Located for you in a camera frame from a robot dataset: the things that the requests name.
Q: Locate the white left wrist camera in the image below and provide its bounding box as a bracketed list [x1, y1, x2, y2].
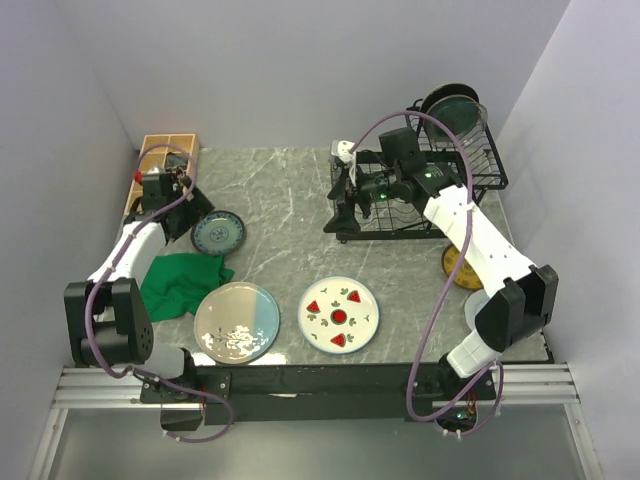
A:
[133, 168, 192, 197]

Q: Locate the green cloth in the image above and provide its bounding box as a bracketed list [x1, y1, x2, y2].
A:
[140, 253, 234, 323]

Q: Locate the wooden compartment box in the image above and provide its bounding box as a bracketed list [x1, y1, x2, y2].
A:
[124, 133, 200, 215]

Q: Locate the black wire dish rack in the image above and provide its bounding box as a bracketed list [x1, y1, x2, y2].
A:
[330, 100, 508, 242]

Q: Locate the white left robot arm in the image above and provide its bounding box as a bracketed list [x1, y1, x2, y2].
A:
[64, 167, 213, 378]

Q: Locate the beige and blue plate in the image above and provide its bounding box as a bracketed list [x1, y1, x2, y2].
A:
[194, 282, 280, 365]

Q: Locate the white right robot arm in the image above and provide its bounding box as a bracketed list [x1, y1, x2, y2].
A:
[324, 128, 559, 399]

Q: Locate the yellow patterned glass plate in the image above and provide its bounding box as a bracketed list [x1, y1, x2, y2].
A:
[441, 244, 484, 292]

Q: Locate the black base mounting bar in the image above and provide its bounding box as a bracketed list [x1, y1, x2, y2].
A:
[136, 363, 497, 433]

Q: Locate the light blue patterned plate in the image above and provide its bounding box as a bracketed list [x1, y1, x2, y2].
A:
[190, 210, 246, 256]

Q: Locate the clear glass plate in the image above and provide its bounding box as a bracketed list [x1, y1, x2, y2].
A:
[448, 100, 488, 148]

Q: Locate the black ceramic plate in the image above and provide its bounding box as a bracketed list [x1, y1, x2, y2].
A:
[420, 83, 479, 113]

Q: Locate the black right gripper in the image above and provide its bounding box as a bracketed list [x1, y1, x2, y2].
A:
[323, 163, 401, 237]

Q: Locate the pale blue scalloped plate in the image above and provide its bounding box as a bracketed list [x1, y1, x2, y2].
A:
[464, 289, 489, 331]

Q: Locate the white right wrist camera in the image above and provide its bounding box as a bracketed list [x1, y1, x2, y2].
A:
[330, 140, 357, 186]

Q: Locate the watermelon pattern white plate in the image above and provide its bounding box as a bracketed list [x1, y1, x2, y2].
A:
[297, 276, 380, 355]

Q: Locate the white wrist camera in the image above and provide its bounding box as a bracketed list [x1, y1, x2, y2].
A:
[133, 168, 192, 197]
[330, 140, 357, 186]

